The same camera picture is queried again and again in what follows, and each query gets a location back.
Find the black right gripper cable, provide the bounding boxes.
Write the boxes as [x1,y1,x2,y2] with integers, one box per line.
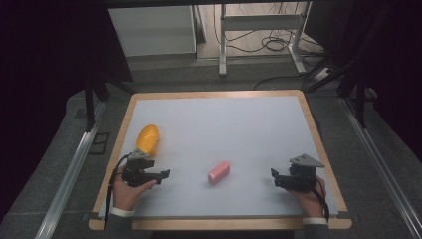
[311,176,331,223]

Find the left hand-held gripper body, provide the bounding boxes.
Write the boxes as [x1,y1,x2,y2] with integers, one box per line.
[121,148,156,188]

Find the white cabinet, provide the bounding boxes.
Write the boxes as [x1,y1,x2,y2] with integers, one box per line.
[107,4,198,58]

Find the white metal desk frame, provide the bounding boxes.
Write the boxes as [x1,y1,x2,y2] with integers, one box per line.
[218,2,312,78]

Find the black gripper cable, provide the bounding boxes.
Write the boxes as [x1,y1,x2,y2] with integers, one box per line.
[311,176,331,223]
[104,153,132,230]

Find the person's right hand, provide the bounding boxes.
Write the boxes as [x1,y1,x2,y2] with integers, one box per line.
[288,176,328,219]

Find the white power strip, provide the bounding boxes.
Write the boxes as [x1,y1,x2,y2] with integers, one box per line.
[313,67,334,83]

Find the person's left hand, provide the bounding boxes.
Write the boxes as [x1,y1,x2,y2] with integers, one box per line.
[111,164,159,212]

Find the pink soap bar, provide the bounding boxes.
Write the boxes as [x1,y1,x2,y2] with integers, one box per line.
[207,160,231,186]

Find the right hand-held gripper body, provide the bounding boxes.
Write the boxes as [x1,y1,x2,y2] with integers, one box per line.
[278,153,326,192]

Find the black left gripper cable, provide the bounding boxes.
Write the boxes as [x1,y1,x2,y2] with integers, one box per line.
[104,153,132,230]

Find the black metal stand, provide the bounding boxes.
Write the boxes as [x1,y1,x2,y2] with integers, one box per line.
[83,77,137,133]
[305,49,379,129]

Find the black floor cables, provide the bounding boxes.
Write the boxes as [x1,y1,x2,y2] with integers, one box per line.
[212,2,329,92]

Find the aluminium rail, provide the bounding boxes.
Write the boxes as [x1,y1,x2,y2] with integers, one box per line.
[340,97,422,239]
[34,101,107,239]

